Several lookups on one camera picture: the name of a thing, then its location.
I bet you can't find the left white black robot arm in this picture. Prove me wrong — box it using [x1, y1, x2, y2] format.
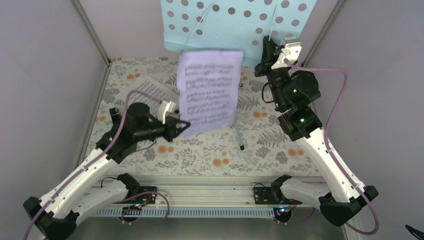
[23, 102, 190, 240]

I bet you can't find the floral patterned table mat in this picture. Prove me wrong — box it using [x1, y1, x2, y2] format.
[87, 57, 319, 177]

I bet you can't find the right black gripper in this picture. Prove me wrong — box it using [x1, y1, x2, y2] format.
[253, 36, 290, 110]

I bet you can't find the purple cable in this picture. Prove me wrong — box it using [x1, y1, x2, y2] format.
[283, 59, 381, 236]
[22, 90, 163, 240]

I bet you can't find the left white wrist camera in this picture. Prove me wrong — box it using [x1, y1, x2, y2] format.
[157, 100, 177, 124]

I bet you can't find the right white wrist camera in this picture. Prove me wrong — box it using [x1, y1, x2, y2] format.
[276, 36, 302, 67]

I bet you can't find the aluminium mounting rail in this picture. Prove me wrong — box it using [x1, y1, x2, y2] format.
[54, 175, 354, 220]

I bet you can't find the black object at corner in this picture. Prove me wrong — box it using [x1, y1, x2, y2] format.
[405, 224, 424, 240]

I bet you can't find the light blue music stand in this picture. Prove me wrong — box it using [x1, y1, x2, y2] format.
[159, 0, 319, 152]

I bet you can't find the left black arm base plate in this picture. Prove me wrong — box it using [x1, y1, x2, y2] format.
[120, 186, 158, 211]

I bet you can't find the white sheet music paper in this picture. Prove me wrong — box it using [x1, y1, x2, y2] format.
[114, 74, 179, 117]

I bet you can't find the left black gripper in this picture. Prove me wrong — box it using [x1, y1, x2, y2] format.
[134, 115, 190, 142]

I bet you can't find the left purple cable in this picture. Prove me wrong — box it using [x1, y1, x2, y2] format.
[22, 90, 163, 240]

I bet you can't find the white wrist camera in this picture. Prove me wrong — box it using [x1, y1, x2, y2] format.
[276, 36, 302, 67]
[157, 100, 177, 124]

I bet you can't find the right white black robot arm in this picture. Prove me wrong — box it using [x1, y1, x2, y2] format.
[254, 36, 378, 227]

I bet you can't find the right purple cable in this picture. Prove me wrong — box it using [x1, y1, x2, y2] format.
[283, 59, 381, 236]

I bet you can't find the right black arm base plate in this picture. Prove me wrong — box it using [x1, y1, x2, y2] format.
[253, 185, 303, 205]

